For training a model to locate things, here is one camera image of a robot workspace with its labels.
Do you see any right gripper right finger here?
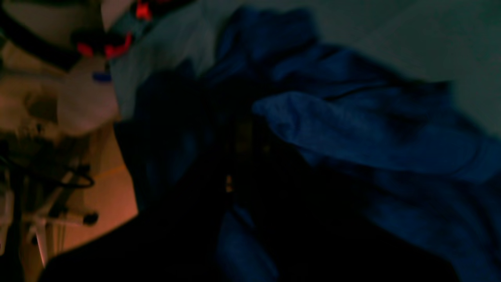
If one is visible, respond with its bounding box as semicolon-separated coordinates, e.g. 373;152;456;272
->
250;133;458;282

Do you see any orange black clamp upper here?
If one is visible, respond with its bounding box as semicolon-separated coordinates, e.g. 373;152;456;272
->
70;0;174;59

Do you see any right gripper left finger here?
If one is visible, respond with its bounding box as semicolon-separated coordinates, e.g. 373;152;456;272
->
39;130;237;282

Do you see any blue t-shirt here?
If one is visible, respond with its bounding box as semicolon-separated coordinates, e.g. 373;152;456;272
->
115;5;500;282

